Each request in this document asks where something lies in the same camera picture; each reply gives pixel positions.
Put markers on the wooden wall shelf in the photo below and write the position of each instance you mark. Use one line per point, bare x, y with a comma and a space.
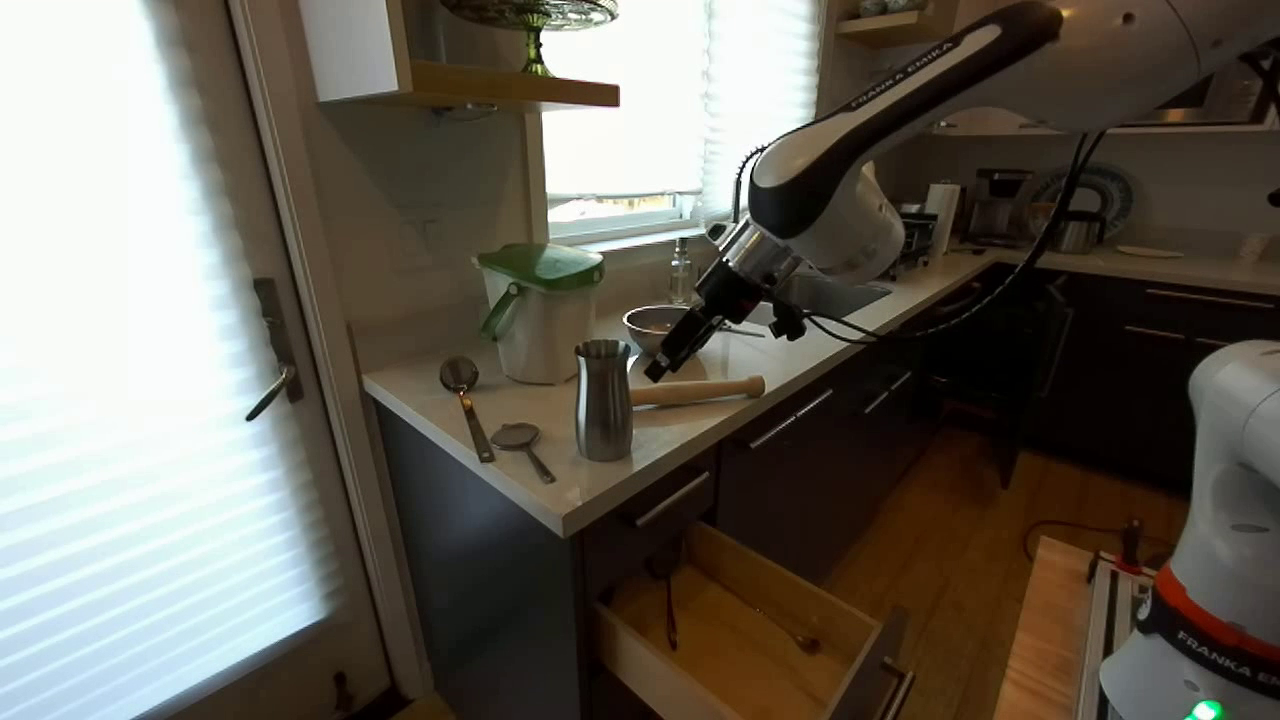
507, 88

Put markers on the black coffee maker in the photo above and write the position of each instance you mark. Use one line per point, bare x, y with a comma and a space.
998, 205

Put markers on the tall silver metal cup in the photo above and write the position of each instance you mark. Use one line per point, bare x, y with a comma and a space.
606, 406

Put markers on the metal bowl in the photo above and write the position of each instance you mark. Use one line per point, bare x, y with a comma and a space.
654, 321

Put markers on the glass bowl on stand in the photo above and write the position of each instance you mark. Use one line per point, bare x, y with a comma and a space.
533, 12

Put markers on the small metal strainer spoon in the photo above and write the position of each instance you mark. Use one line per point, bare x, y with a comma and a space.
517, 432

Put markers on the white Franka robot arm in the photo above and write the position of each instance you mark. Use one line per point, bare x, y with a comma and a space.
932, 83

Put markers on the wooden robot platform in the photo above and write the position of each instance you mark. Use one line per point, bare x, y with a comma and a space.
1044, 643

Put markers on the white framed window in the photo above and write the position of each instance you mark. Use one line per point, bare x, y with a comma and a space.
626, 121

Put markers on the open wooden drawer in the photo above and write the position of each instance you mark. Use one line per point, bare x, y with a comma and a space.
744, 643

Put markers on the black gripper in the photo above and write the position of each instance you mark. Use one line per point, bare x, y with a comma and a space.
722, 302

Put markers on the dark counter cabinet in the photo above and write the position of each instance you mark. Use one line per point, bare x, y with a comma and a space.
800, 464

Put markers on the wooden rolling pin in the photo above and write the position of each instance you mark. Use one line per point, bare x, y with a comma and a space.
707, 389

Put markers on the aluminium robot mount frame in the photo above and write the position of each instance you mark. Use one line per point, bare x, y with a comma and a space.
1112, 643

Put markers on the dark corner cabinet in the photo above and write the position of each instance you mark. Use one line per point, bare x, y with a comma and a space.
1175, 387

